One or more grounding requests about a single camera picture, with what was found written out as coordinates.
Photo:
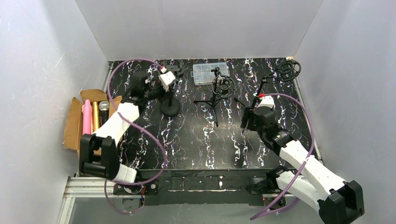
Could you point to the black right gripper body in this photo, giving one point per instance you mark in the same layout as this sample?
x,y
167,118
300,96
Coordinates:
x,y
247,116

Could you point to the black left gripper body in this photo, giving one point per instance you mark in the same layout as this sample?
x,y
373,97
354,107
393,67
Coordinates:
x,y
173,72

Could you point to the black round-base microphone stand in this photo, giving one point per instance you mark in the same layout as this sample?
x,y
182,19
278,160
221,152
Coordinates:
x,y
171,107

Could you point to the black tripod microphone stand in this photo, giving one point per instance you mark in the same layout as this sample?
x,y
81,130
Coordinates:
x,y
223,87
284,72

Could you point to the gold microphone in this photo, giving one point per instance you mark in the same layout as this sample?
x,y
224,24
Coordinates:
x,y
95,116

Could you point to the pink microphone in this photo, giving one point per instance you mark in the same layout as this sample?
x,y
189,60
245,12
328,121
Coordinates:
x,y
87,117

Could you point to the brown cardboard box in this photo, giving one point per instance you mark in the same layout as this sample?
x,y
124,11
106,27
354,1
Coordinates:
x,y
75,123

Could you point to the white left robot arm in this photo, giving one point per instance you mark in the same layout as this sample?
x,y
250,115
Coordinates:
x,y
98,151

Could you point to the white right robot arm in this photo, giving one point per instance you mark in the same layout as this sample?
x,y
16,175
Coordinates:
x,y
336,200

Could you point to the clear plastic organizer box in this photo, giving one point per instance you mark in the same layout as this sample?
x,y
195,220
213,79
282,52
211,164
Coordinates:
x,y
203,75

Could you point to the black glitter silver-mesh microphone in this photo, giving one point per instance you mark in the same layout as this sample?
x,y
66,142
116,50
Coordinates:
x,y
104,107

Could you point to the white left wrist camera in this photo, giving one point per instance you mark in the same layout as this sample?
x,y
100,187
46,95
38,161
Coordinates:
x,y
167,79

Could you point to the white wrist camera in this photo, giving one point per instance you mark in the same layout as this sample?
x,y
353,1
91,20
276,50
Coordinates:
x,y
167,79
266,101

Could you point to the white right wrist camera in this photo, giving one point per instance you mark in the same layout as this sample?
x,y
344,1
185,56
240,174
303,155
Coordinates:
x,y
266,101

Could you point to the aluminium frame rail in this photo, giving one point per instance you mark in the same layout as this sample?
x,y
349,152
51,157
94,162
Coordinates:
x,y
87,187

